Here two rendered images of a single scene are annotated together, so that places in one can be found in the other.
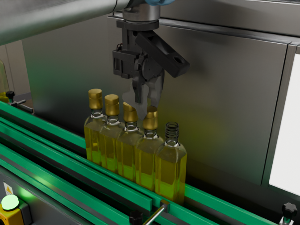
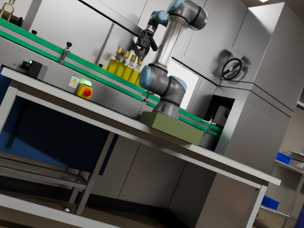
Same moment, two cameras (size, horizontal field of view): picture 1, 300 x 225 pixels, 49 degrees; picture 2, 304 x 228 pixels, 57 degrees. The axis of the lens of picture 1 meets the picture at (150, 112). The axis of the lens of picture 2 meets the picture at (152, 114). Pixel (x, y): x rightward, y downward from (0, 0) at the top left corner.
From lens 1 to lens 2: 1.92 m
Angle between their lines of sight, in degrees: 73
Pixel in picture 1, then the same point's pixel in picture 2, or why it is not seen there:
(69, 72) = (73, 35)
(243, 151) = not seen: hidden behind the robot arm
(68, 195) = (117, 82)
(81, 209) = (123, 87)
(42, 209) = (101, 89)
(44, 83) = (47, 35)
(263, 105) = not seen: hidden behind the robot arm
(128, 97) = (141, 52)
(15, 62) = not seen: outside the picture
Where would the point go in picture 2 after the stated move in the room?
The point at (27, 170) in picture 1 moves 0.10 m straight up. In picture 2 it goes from (93, 71) to (100, 55)
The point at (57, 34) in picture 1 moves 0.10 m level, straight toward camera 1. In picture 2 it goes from (75, 15) to (89, 21)
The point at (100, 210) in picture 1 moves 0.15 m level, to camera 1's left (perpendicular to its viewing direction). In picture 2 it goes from (133, 87) to (124, 80)
